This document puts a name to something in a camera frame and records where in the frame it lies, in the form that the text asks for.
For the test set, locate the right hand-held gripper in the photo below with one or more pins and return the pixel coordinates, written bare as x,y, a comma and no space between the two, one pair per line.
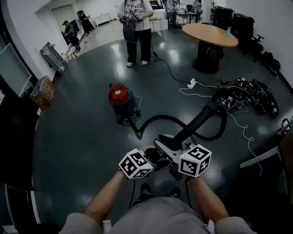
194,163

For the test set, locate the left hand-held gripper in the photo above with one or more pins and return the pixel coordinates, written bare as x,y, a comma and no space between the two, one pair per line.
134,164

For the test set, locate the red and blue vacuum cleaner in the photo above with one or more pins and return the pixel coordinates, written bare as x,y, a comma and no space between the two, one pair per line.
120,98

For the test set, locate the person's right forearm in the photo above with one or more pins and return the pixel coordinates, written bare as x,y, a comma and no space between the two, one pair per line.
206,198

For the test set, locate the person's left forearm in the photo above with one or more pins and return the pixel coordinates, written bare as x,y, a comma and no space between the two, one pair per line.
107,196

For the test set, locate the person's left black shoe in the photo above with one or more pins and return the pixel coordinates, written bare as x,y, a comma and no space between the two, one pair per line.
145,192

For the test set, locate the person's black shoe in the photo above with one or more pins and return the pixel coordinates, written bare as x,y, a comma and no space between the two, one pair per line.
175,193
145,192

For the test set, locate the person's right black shoe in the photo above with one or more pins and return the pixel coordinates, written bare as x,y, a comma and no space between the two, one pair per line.
175,193

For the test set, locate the person's grey shirt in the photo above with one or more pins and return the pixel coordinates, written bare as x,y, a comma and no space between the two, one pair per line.
158,217

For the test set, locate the white power strip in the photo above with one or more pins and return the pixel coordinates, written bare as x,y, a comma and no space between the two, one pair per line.
191,83

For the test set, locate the pile of black equipment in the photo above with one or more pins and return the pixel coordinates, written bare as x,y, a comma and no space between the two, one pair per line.
258,96

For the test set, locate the round wooden table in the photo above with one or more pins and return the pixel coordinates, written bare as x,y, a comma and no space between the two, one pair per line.
209,34

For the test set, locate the small wooden table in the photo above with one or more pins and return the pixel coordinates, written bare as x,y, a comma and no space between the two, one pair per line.
156,20

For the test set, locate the blue spray bottle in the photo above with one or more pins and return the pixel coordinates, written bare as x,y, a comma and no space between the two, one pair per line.
228,32

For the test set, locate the black framed desk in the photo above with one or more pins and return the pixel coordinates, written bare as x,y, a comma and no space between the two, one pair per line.
183,14

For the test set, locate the black backpack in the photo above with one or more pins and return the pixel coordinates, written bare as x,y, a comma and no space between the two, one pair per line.
272,62

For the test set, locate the grey flat cart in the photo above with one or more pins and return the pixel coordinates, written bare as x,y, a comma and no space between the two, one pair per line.
53,58

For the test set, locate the black office chair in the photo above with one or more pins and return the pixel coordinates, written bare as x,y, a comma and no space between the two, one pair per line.
247,32

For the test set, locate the black equipment cases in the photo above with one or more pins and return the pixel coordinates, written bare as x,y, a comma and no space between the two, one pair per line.
223,17

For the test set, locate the glass door panel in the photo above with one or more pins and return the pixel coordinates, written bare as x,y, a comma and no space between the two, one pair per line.
13,68

